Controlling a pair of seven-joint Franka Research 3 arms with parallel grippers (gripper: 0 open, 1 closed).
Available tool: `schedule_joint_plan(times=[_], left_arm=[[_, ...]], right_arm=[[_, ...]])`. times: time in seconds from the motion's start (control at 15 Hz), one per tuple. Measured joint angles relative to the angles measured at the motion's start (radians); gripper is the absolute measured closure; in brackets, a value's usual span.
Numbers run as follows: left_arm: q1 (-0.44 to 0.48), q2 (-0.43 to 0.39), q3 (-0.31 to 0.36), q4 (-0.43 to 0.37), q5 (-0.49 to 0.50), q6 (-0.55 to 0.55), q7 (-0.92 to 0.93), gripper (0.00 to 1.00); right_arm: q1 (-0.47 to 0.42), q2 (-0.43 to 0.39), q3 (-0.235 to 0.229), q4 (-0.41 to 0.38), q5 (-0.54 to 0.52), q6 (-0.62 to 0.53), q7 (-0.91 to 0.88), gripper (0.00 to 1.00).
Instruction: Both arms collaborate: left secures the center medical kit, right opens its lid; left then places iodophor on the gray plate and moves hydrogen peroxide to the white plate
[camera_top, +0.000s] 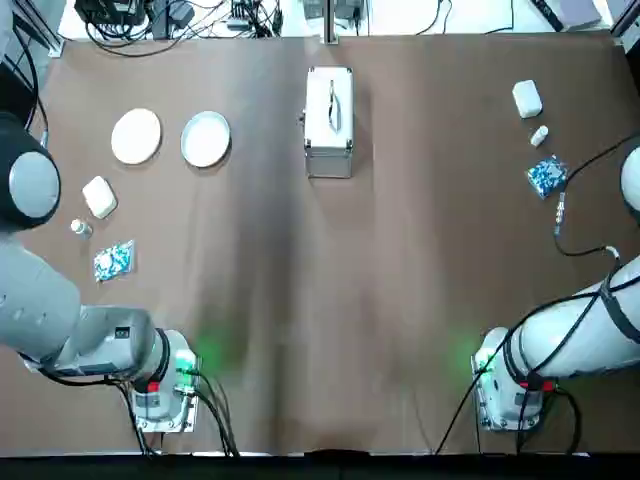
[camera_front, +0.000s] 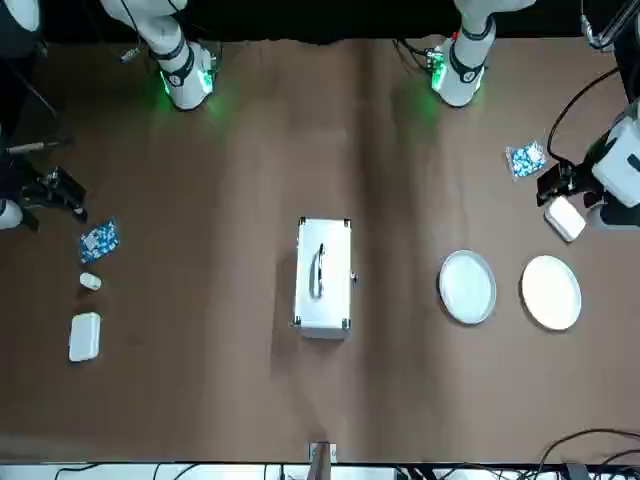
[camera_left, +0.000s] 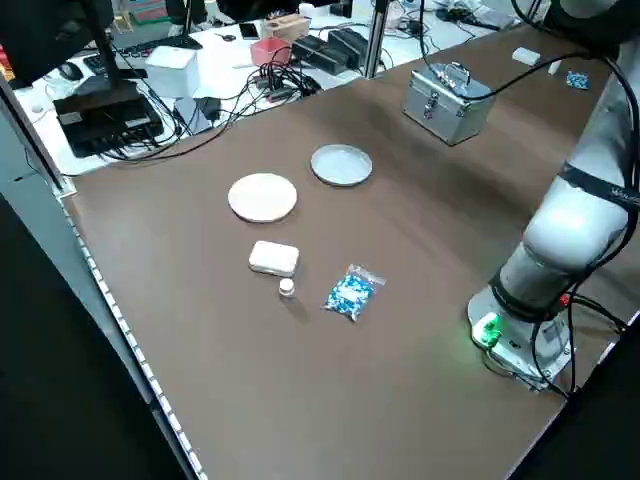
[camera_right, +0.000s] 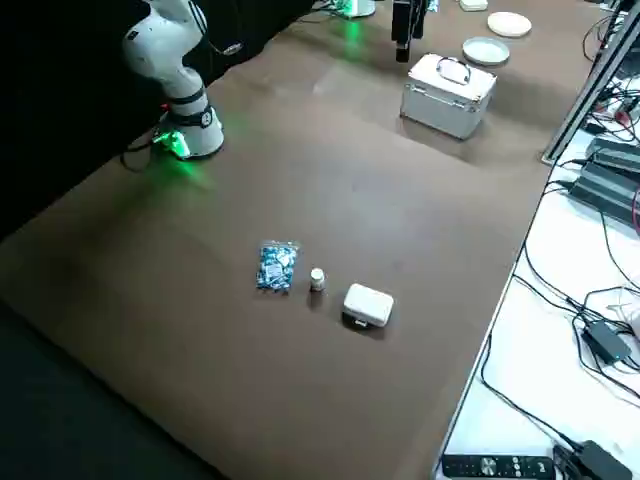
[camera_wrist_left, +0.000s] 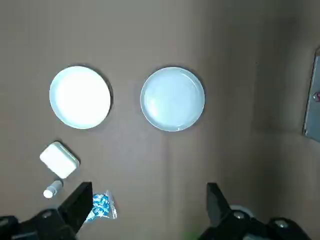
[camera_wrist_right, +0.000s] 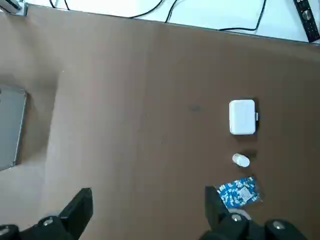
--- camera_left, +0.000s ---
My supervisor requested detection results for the silver aluminium medical kit case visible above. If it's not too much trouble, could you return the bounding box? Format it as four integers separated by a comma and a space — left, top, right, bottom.
402, 62, 497, 147

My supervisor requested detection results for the white round plate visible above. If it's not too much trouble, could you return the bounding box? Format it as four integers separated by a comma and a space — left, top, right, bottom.
227, 172, 299, 225

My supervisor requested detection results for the gray round plate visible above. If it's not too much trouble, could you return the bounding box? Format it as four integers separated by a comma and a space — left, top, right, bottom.
310, 144, 375, 189

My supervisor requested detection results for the black usb hub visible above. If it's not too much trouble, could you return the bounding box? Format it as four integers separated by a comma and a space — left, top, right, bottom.
252, 74, 296, 103

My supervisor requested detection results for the black plug adapter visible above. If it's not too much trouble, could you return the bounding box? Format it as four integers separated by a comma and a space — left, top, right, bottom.
197, 96, 224, 126

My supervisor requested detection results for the black power brick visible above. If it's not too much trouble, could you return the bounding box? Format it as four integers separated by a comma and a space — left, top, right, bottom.
291, 35, 347, 71
327, 28, 371, 64

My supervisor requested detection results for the pink open box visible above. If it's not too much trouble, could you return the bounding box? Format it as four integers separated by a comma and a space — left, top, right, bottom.
249, 37, 293, 67

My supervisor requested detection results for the wooden box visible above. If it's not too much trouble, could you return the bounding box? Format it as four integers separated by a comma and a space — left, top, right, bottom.
260, 14, 310, 41

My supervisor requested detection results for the white cube box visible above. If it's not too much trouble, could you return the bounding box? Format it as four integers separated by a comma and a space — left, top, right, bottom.
144, 45, 200, 97

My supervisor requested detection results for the black electronics box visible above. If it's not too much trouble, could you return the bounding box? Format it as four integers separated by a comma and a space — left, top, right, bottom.
52, 92, 165, 159

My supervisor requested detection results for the black keyboard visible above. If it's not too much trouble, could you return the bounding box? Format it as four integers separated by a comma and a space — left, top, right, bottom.
82, 33, 204, 74

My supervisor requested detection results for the black monitor with stand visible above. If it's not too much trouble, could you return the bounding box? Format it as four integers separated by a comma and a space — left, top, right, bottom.
0, 0, 139, 101

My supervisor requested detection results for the aluminium camera post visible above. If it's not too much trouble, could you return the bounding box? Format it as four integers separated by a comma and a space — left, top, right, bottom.
363, 0, 392, 80

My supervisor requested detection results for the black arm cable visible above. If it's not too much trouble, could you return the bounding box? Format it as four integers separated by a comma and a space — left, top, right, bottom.
417, 0, 640, 399

